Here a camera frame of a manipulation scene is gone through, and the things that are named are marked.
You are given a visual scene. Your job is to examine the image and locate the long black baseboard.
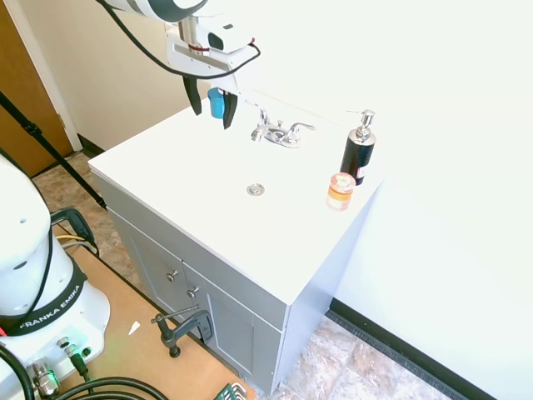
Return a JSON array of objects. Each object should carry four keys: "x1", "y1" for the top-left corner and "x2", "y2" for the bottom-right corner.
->
[{"x1": 326, "y1": 297, "x2": 499, "y2": 400}]

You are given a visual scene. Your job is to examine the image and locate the brown wooden door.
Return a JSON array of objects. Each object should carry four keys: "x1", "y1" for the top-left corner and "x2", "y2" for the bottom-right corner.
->
[{"x1": 0, "y1": 0, "x2": 78, "y2": 179}]

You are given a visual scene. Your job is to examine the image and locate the green hex key set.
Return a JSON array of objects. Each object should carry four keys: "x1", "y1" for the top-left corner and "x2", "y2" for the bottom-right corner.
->
[{"x1": 212, "y1": 381, "x2": 247, "y2": 400}]

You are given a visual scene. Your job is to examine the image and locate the grey vanity cabinet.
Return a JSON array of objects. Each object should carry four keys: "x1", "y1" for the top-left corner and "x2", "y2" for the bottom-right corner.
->
[{"x1": 89, "y1": 172, "x2": 376, "y2": 397}]

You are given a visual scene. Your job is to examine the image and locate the white sink countertop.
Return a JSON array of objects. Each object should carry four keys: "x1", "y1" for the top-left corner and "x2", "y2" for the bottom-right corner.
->
[{"x1": 87, "y1": 88, "x2": 385, "y2": 306}]

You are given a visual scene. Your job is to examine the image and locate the thick black floor cable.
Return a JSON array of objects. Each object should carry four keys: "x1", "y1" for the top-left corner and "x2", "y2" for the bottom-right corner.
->
[{"x1": 0, "y1": 344, "x2": 170, "y2": 400}]

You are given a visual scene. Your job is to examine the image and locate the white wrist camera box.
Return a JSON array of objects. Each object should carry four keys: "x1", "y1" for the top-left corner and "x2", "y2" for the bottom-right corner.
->
[{"x1": 195, "y1": 15, "x2": 256, "y2": 56}]

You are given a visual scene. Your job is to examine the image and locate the blue plastic cup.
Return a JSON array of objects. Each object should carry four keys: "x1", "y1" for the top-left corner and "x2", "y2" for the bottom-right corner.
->
[{"x1": 207, "y1": 87, "x2": 227, "y2": 120}]

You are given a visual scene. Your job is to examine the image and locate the black soap dispenser chrome pump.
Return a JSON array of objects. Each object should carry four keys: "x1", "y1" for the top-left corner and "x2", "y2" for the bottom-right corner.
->
[{"x1": 338, "y1": 108, "x2": 378, "y2": 188}]

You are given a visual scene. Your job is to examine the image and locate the black tripod leg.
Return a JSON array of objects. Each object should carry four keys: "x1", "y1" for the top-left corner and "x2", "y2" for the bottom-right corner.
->
[{"x1": 0, "y1": 90, "x2": 108, "y2": 211}]

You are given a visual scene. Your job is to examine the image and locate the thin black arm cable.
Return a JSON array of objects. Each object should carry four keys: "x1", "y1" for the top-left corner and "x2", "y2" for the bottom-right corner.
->
[{"x1": 0, "y1": 227, "x2": 56, "y2": 322}]

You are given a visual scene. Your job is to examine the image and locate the white door frame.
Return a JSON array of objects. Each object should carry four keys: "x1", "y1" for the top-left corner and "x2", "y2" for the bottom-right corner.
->
[{"x1": 2, "y1": 0, "x2": 85, "y2": 153}]

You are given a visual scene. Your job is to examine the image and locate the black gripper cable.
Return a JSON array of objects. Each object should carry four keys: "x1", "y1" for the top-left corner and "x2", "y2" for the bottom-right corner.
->
[{"x1": 95, "y1": 0, "x2": 262, "y2": 80}]

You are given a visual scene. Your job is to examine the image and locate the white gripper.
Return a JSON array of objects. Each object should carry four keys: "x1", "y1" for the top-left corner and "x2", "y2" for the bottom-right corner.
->
[{"x1": 164, "y1": 21, "x2": 242, "y2": 131}]

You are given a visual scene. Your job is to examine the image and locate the chrome faucet spout and base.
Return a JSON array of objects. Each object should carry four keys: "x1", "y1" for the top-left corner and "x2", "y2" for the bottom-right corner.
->
[{"x1": 249, "y1": 120, "x2": 301, "y2": 149}]

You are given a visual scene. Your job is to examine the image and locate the orange pill bottle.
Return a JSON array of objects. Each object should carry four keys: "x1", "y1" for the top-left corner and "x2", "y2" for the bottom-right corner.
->
[{"x1": 325, "y1": 172, "x2": 357, "y2": 213}]

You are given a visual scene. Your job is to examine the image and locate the wooden mounting board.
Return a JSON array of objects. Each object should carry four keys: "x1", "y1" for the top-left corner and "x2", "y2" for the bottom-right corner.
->
[{"x1": 0, "y1": 223, "x2": 256, "y2": 400}]

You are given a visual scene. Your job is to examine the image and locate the black metal C-clamp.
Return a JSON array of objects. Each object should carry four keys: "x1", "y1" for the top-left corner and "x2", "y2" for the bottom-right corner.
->
[{"x1": 150, "y1": 303, "x2": 215, "y2": 360}]

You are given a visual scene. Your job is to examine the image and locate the short black baseboard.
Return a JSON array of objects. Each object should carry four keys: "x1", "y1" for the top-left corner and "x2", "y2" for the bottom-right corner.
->
[{"x1": 76, "y1": 132, "x2": 106, "y2": 159}]

